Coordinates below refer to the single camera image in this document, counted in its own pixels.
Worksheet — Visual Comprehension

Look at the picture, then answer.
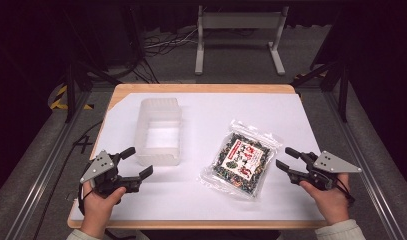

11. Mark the person's right hand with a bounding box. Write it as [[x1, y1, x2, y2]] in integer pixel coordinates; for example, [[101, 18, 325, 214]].
[[298, 173, 352, 226]]

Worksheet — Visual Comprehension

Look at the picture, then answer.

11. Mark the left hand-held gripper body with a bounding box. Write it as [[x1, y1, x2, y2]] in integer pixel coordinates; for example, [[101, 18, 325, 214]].
[[79, 149, 141, 198]]

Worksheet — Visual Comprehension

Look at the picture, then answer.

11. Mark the black tape floor mark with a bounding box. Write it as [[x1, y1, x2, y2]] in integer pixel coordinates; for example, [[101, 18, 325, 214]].
[[73, 134, 94, 155]]

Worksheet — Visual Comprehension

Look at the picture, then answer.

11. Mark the yellow black hazard tape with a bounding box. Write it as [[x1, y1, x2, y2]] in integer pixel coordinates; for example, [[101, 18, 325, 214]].
[[49, 84, 94, 111]]

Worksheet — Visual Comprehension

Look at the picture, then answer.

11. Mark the white metal stand frame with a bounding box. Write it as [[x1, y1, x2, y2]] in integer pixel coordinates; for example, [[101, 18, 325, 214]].
[[194, 4, 290, 76]]

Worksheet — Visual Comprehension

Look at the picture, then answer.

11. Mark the person's left hand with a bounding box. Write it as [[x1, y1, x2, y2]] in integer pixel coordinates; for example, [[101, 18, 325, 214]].
[[79, 181, 127, 240]]

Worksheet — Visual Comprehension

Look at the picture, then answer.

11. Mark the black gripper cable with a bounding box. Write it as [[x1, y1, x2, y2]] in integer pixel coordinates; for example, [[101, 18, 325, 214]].
[[334, 175, 356, 205], [77, 182, 94, 216]]

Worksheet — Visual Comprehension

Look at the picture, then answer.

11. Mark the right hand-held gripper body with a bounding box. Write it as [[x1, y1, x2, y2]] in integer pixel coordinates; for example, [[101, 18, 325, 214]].
[[289, 150, 363, 192]]

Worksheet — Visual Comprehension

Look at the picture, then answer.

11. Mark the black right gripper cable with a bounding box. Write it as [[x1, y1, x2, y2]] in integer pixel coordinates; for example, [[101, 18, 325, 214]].
[[334, 175, 356, 205]]

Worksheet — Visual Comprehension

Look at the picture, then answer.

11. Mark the bundle of floor cables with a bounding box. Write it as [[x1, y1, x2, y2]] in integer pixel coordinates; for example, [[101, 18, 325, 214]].
[[137, 27, 199, 84]]

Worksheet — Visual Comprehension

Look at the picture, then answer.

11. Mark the clear dried seaweed packet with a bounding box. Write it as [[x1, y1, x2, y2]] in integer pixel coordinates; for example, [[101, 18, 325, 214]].
[[199, 119, 284, 201]]

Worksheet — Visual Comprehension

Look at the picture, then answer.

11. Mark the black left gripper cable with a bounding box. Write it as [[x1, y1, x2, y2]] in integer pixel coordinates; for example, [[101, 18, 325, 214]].
[[77, 182, 94, 216]]

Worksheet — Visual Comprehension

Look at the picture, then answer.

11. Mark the translucent plastic container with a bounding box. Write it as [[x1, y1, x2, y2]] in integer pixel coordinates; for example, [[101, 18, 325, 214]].
[[134, 97, 184, 167]]

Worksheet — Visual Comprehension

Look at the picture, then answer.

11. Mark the aluminium floor rail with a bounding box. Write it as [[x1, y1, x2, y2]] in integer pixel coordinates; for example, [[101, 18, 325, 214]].
[[323, 89, 407, 240], [4, 89, 93, 240]]

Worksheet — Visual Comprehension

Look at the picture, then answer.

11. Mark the black tripod stand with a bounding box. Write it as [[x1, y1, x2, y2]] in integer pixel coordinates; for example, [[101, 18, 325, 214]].
[[63, 56, 123, 124], [291, 58, 351, 124]]

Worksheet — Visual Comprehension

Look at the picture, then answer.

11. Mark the black floor cable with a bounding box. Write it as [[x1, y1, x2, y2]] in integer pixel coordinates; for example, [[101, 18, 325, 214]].
[[32, 120, 104, 240]]

